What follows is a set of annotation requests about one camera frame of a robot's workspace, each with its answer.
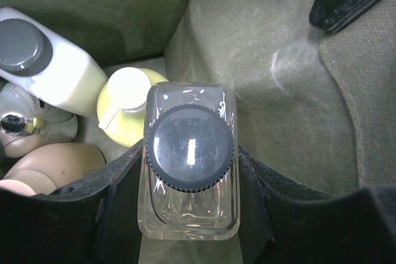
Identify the olive green canvas bag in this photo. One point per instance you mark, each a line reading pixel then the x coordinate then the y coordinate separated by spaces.
pixel 317 107

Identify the white rectangular bottle black cap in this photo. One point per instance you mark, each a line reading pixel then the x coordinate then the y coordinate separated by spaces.
pixel 49 66

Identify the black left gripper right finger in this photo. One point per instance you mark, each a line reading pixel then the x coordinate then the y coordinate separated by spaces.
pixel 283 221

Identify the beige pump lotion bottle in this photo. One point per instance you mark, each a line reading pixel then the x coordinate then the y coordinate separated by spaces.
pixel 50 167

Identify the yellow-green pump soap bottle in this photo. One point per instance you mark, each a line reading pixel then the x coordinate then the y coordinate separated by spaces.
pixel 122 101

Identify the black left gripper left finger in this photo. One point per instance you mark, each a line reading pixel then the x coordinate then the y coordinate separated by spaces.
pixel 92 220

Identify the clear square bottle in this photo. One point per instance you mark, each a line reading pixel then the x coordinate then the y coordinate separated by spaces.
pixel 189 175

